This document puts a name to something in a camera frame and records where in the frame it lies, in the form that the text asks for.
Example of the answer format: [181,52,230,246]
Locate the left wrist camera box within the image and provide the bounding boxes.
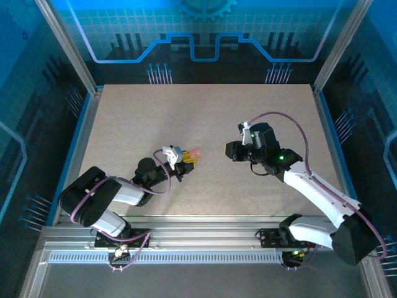
[161,145,184,166]

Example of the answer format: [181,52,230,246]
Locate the aluminium front rail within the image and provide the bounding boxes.
[40,215,373,251]

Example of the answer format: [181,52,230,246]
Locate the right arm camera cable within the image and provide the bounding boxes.
[246,111,388,271]

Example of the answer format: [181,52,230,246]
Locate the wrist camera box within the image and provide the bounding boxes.
[161,145,184,166]
[237,121,256,147]

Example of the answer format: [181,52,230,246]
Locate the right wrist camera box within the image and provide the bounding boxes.
[237,121,256,147]

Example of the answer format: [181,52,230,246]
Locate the grey front panel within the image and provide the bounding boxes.
[37,263,365,298]

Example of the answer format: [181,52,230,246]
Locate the aluminium side rail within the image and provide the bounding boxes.
[311,86,357,225]
[52,86,105,226]

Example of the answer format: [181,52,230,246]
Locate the slotted cable duct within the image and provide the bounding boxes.
[48,251,283,265]

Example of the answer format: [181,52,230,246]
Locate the aluminium corner post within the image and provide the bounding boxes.
[34,0,104,96]
[311,0,375,96]

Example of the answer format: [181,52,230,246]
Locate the blue table edge strip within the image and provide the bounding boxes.
[316,91,367,226]
[46,91,94,226]

